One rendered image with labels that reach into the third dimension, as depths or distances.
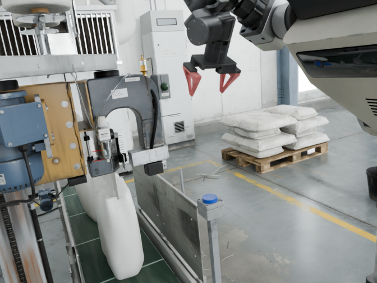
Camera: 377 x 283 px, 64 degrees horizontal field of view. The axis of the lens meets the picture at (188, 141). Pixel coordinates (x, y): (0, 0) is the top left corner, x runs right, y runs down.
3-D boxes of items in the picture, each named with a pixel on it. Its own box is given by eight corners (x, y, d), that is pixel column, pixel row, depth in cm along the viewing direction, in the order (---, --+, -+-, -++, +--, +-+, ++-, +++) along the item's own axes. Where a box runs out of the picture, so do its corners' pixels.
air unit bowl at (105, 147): (113, 158, 101) (110, 141, 99) (104, 160, 99) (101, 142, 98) (111, 156, 103) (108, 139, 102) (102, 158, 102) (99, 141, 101)
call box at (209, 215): (225, 215, 116) (224, 200, 115) (207, 221, 113) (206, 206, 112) (214, 207, 123) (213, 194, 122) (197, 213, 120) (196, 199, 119)
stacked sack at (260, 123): (300, 125, 373) (299, 113, 370) (257, 135, 346) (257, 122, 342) (276, 121, 410) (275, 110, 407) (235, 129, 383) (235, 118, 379)
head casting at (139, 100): (165, 145, 114) (155, 65, 107) (100, 160, 104) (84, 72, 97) (141, 133, 141) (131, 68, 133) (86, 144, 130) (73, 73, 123)
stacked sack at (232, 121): (276, 122, 406) (275, 111, 402) (234, 130, 381) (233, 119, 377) (256, 118, 444) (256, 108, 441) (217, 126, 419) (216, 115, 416)
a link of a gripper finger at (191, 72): (177, 90, 81) (183, 56, 75) (200, 87, 84) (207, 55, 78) (189, 103, 76) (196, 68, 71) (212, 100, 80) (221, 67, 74)
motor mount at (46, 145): (59, 157, 79) (45, 95, 75) (31, 163, 77) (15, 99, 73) (53, 138, 104) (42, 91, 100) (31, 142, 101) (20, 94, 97)
